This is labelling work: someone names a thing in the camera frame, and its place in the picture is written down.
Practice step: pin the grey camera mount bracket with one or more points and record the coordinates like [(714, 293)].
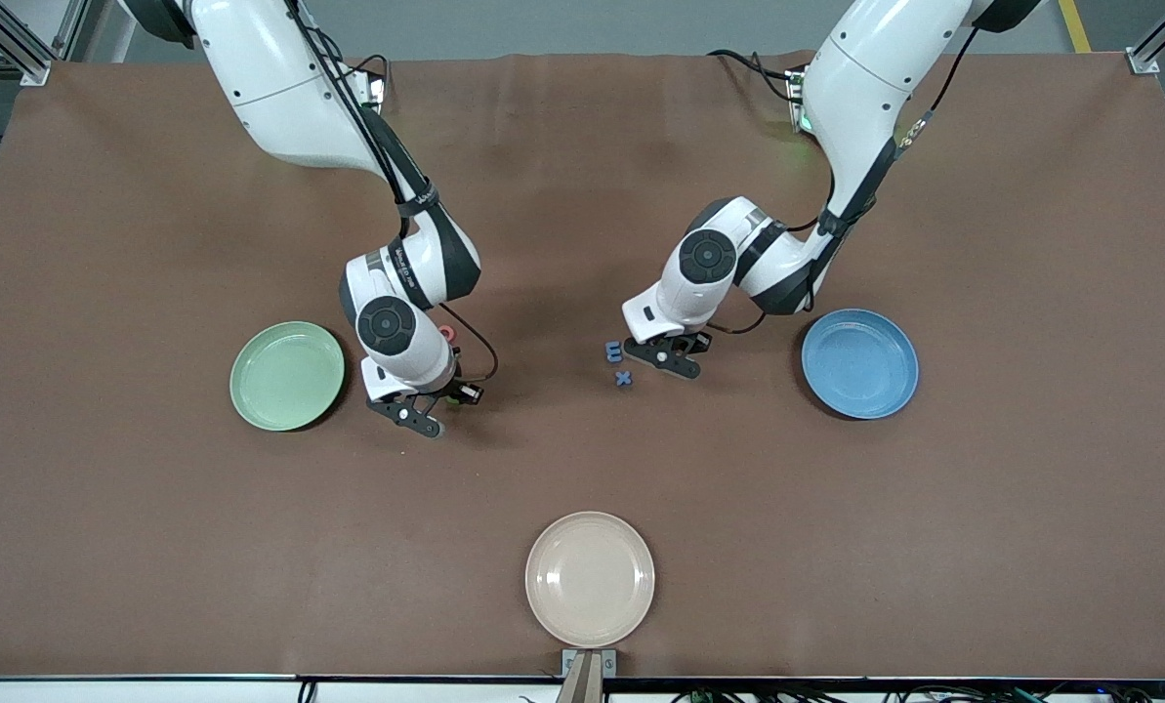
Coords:
[(572, 664)]

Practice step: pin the beige round plate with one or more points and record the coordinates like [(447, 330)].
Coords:
[(590, 579)]

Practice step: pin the blue foam letter E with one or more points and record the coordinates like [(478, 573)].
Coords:
[(611, 351)]

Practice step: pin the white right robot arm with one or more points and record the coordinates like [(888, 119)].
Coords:
[(270, 88)]

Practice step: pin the blue round plate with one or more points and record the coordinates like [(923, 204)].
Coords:
[(860, 364)]

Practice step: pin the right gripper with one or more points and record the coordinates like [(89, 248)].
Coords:
[(455, 391)]

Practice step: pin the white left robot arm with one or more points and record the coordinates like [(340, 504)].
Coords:
[(855, 88)]

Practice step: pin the green round plate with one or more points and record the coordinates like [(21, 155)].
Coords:
[(287, 376)]

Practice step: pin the brown table cover sheet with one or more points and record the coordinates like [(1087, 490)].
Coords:
[(543, 469)]

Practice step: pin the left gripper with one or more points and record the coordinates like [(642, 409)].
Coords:
[(694, 341)]

